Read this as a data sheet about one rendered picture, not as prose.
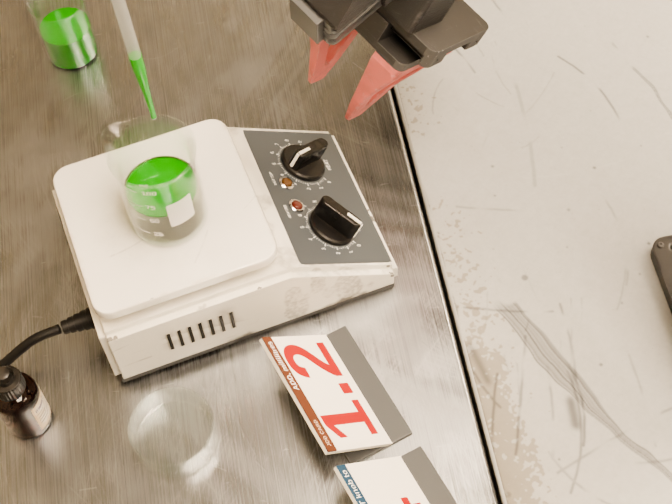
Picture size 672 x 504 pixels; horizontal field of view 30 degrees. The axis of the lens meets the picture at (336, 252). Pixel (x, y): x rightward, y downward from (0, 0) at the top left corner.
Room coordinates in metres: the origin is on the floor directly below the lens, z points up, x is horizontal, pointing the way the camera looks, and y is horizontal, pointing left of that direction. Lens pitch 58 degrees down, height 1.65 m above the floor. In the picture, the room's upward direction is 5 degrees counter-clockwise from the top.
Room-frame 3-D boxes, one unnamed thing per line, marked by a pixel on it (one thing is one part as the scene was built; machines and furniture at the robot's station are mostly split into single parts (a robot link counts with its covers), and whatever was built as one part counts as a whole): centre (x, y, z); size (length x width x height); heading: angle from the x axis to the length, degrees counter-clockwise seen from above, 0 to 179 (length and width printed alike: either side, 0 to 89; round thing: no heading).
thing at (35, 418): (0.36, 0.21, 0.93); 0.03 x 0.03 x 0.07
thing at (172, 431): (0.33, 0.11, 0.91); 0.06 x 0.06 x 0.02
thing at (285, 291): (0.46, 0.08, 0.94); 0.22 x 0.13 x 0.08; 107
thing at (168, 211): (0.45, 0.11, 1.02); 0.06 x 0.05 x 0.08; 59
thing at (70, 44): (0.67, 0.19, 0.93); 0.04 x 0.04 x 0.06
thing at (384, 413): (0.35, 0.01, 0.92); 0.09 x 0.06 x 0.04; 24
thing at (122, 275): (0.45, 0.11, 0.98); 0.12 x 0.12 x 0.01; 17
